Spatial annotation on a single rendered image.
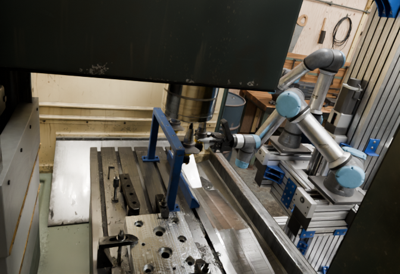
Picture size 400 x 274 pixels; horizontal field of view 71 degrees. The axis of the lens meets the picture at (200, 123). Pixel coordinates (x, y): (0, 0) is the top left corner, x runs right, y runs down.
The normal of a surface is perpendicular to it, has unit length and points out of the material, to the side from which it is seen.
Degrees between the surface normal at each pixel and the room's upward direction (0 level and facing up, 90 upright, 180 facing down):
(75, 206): 24
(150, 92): 90
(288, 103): 86
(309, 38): 90
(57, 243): 0
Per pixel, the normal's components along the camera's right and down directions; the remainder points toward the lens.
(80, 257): 0.18, -0.91
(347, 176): -0.36, 0.36
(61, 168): 0.31, -0.65
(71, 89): 0.32, 0.41
